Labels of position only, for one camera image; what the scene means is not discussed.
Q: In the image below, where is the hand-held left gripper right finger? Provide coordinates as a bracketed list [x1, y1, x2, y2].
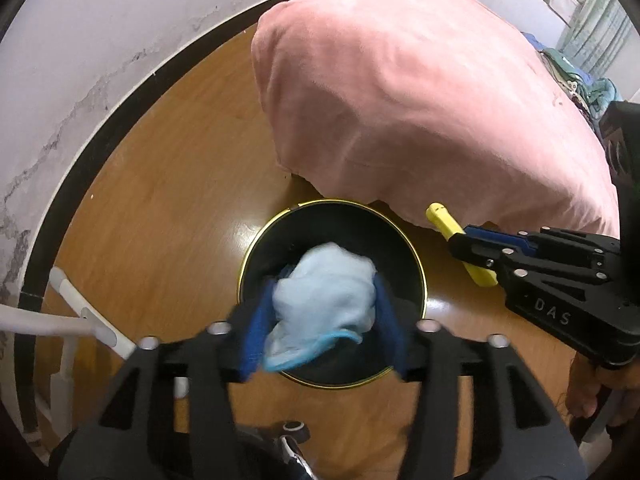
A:
[372, 275, 586, 480]

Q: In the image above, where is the pink blanket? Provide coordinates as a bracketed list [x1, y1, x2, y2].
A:
[250, 0, 621, 241]

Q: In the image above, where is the light blue face mask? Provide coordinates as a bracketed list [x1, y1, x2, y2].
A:
[262, 242, 377, 373]

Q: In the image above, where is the pale green curtain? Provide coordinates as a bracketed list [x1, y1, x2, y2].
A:
[557, 0, 633, 81]

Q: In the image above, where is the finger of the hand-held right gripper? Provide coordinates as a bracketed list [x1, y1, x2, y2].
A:
[447, 236, 609, 282]
[465, 225, 622, 257]

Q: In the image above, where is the black trash bin gold rim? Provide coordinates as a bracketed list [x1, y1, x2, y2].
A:
[236, 199, 427, 388]

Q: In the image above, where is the white metal rack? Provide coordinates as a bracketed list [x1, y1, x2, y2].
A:
[0, 267, 191, 441]

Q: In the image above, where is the pile of clothes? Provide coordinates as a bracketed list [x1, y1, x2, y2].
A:
[520, 32, 623, 126]

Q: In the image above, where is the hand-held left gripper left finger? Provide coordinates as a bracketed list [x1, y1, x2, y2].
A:
[60, 280, 286, 480]

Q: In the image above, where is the person's right hand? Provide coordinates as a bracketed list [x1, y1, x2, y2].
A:
[567, 352, 640, 426]

